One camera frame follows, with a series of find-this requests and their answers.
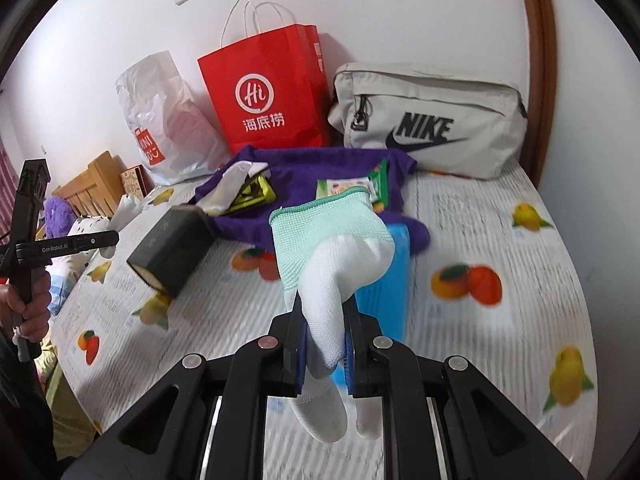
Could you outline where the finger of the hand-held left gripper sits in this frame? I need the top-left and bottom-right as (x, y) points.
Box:
(80, 231), (121, 253)

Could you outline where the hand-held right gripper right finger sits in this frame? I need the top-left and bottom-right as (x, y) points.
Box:
(345, 300), (586, 480)

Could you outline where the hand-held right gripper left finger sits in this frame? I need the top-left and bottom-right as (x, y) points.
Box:
(60, 292), (308, 480)

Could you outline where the white glove with mint cuff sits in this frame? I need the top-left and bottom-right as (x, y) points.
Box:
(269, 186), (397, 445)

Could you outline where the yellow and black pouch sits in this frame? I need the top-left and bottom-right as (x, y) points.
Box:
(231, 175), (277, 211)

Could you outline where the fruit-print sachet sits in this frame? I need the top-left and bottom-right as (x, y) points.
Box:
(316, 176), (372, 201)

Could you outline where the green wet wipe packet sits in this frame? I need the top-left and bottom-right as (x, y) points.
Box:
(367, 159), (392, 211)

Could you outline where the person's left forearm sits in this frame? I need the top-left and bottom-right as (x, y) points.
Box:
(0, 340), (58, 480)

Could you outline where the person's left hand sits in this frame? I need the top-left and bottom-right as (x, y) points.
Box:
(0, 266), (53, 346)

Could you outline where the black and white dotted cloth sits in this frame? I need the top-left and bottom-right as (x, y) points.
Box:
(67, 215), (111, 241)

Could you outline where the purple plush toy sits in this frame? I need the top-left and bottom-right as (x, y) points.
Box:
(42, 196), (76, 238)

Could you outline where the pink striped curtain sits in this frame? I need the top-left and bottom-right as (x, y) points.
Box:
(0, 135), (21, 241)

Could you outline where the white crumpled cloth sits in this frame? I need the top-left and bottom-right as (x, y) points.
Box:
(107, 192), (147, 235)

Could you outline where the wooden bed headboard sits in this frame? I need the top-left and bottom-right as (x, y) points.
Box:
(52, 150), (128, 221)

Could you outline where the brown patterned box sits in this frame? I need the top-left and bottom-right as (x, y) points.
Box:
(120, 165), (151, 198)

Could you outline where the dark green tea tin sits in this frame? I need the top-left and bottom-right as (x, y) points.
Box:
(126, 205), (218, 300)

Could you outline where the blue tissue pack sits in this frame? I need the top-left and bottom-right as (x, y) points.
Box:
(332, 224), (412, 373)

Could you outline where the white plastic shopping bag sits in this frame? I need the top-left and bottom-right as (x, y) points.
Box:
(116, 50), (236, 186)

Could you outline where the green bedding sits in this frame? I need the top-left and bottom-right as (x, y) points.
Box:
(32, 335), (103, 441)

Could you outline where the purple towel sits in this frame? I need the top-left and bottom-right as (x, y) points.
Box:
(194, 145), (432, 256)

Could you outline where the fruit-print plastic tablecloth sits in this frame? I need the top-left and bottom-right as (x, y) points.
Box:
(50, 160), (601, 480)

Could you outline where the red paper carrier bag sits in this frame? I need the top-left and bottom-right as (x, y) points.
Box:
(197, 0), (333, 157)

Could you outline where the grey waist bag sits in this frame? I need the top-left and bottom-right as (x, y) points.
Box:
(327, 62), (529, 181)

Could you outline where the brown wooden door frame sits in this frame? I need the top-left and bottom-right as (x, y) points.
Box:
(515, 0), (558, 186)

